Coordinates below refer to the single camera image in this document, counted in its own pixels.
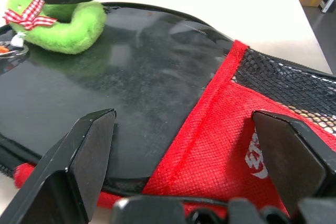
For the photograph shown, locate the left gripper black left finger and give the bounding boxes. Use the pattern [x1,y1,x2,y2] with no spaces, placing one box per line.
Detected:
[0,108,118,224]

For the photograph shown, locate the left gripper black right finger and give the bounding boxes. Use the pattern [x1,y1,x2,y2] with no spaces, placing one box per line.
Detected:
[251,110,336,217]

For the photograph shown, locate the green plush zipper charm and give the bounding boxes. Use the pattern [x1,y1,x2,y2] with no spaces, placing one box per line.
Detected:
[2,0,107,56]

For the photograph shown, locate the red and black mesh pouch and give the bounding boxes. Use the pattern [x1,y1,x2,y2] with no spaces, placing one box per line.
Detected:
[0,1,336,221]

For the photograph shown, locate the metal key ring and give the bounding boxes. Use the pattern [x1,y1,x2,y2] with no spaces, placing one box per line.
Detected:
[0,40,30,60]

